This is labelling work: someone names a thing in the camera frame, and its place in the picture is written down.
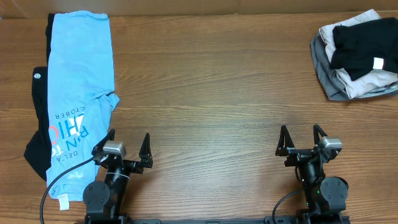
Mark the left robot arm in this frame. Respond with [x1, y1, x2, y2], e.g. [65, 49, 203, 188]
[83, 129, 153, 224]

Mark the beige folded garment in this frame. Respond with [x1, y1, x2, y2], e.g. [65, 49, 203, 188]
[317, 9, 397, 99]

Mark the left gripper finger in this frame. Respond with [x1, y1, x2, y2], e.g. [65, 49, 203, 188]
[139, 133, 153, 168]
[91, 129, 116, 156]

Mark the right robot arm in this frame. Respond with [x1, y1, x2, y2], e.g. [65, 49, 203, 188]
[271, 124, 350, 224]

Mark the light blue printed t-shirt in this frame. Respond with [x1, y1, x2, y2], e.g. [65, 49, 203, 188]
[46, 11, 119, 210]

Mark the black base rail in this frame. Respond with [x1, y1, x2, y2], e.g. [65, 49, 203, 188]
[76, 215, 351, 224]

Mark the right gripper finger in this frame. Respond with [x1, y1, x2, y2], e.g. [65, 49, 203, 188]
[275, 125, 295, 156]
[313, 124, 328, 146]

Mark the black garment with logo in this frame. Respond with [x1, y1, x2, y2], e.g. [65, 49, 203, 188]
[24, 12, 55, 182]

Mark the black folded garment on pile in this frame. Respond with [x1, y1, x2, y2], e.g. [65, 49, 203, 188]
[330, 17, 397, 81]

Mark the grey folded garment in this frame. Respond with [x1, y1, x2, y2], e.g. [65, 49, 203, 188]
[310, 34, 397, 101]

